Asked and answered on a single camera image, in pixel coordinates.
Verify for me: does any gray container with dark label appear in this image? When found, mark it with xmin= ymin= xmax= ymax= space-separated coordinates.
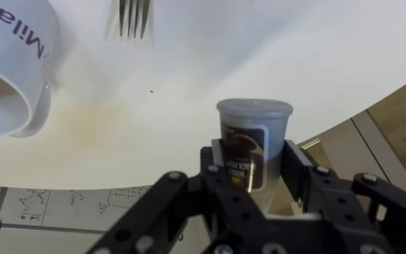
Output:
xmin=214 ymin=97 xmax=294 ymax=215

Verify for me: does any fork with orange handle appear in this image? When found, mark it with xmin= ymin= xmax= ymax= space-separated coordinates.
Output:
xmin=104 ymin=0 xmax=153 ymax=42

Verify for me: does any white mug with purple print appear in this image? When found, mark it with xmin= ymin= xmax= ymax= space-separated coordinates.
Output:
xmin=0 ymin=0 xmax=61 ymax=139

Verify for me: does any whiteboard with drawings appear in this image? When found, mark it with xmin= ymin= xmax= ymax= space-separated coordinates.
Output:
xmin=0 ymin=184 xmax=153 ymax=235

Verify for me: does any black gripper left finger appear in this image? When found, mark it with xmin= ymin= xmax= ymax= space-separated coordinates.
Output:
xmin=87 ymin=138 xmax=267 ymax=254

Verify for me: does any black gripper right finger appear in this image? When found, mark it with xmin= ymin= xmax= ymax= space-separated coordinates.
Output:
xmin=280 ymin=138 xmax=406 ymax=254

